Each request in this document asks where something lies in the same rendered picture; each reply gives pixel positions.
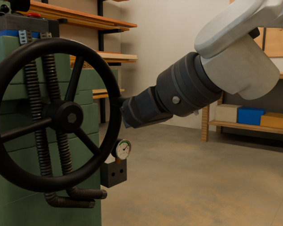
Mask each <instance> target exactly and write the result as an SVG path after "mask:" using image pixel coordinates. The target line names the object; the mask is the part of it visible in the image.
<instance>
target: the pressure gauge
mask: <svg viewBox="0 0 283 226"><path fill-rule="evenodd" d="M123 149H125V150H123ZM130 152H131V143H130V142H129V141H128V140H127V139H121V138H118V139H117V141H116V143H115V145H114V147H113V149H112V151H111V154H112V156H113V157H115V161H116V164H120V160H124V159H126V158H127V157H128V156H129V154H130Z"/></svg>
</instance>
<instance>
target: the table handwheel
mask: <svg viewBox="0 0 283 226"><path fill-rule="evenodd" d="M55 53H63V54H69V55H73V56H75V57H76V59H75V63H74V67H73V71H72V75H71V79H70V82H69V85H68V89H67V91H66V95H65V99H64V100H56V101H54V102H52V103H51V104H45V103H42V107H43V108H42V110H41V111H42V112H41V114H42V118H43V119H41V120H38V121H35V122H33V123H30V124H27V125H24V126H21V127H18V128H14V129H11V130H8V131H5V132H1V133H0V175H1V176H2V177H3V178H5V179H6V180H7V181H9V182H10V183H12V184H14V185H15V186H18V187H20V188H22V189H25V190H28V191H34V192H42V193H49V192H57V191H63V190H66V189H69V188H71V187H74V186H76V185H78V184H80V183H82V182H83V181H85V180H86V179H88V178H89V177H90V176H92V175H93V174H94V173H95V172H96V171H97V170H98V169H99V168H100V167H101V166H102V164H103V163H104V162H105V161H106V159H107V158H108V156H109V155H110V153H111V151H112V149H113V147H114V145H115V143H116V141H117V138H118V135H119V131H120V127H121V121H122V113H121V111H120V107H117V106H114V105H112V104H111V99H112V98H115V97H121V93H120V89H119V85H118V83H117V80H116V78H115V75H114V73H113V72H112V70H111V68H110V67H109V65H108V64H107V63H106V61H105V60H104V59H103V58H102V57H101V56H100V55H99V54H98V53H97V52H95V51H94V50H93V49H91V48H90V47H88V46H86V45H85V44H83V43H80V42H78V41H75V40H72V39H66V38H58V37H53V38H43V39H38V40H34V41H31V42H29V43H26V44H24V45H22V46H20V47H18V48H17V49H15V50H14V51H12V52H11V53H10V54H9V55H8V56H6V57H5V58H4V59H3V60H2V61H1V62H0V105H1V102H2V98H3V95H4V93H5V90H6V88H7V86H8V85H9V83H10V82H11V80H12V79H13V77H14V76H15V75H16V73H17V72H18V71H19V70H20V69H21V68H23V67H24V66H25V65H27V64H28V63H29V62H31V61H33V60H35V59H37V58H39V57H42V56H45V55H48V54H55ZM84 61H86V62H87V63H89V64H90V65H91V66H92V67H93V68H94V69H95V70H96V71H97V73H98V74H99V75H100V77H101V78H102V80H103V82H104V84H105V86H106V89H107V93H108V96H109V102H110V119H109V124H108V128H107V132H106V135H105V138H104V140H103V142H102V144H101V146H100V147H99V148H98V147H97V146H96V145H95V143H94V142H93V141H92V140H91V139H90V138H89V137H88V136H87V135H86V133H85V132H84V131H83V130H82V129H81V125H82V123H83V120H84V113H83V110H82V108H81V106H80V105H79V104H77V103H76V102H74V98H75V93H76V89H77V86H78V81H79V78H80V74H81V70H82V67H83V64H84ZM29 102H30V101H29V100H21V101H20V102H19V103H18V104H17V111H18V113H19V114H21V115H24V116H28V117H32V116H31V115H32V114H31V110H30V108H31V107H30V103H29ZM47 127H50V128H51V129H53V130H56V131H60V132H63V133H66V134H71V133H74V134H75V135H76V136H77V137H78V138H79V139H80V140H81V141H82V142H83V143H84V144H85V145H86V146H87V147H88V149H89V150H90V151H91V152H92V153H93V154H94V155H93V157H92V158H91V159H90V160H89V161H88V162H87V163H85V164H84V165H83V166H81V167H80V168H78V169H77V170H75V171H73V172H71V173H69V174H66V175H63V176H58V177H42V176H37V175H34V174H31V173H29V172H27V171H25V170H24V169H22V168H21V167H20V166H18V165H17V164H16V163H15V162H14V161H13V160H12V158H11V157H10V156H9V154H8V153H7V151H6V149H5V147H4V145H3V143H5V142H8V141H10V140H13V139H15V138H18V137H21V136H23V135H26V134H29V133H32V132H35V131H38V130H41V129H44V128H47Z"/></svg>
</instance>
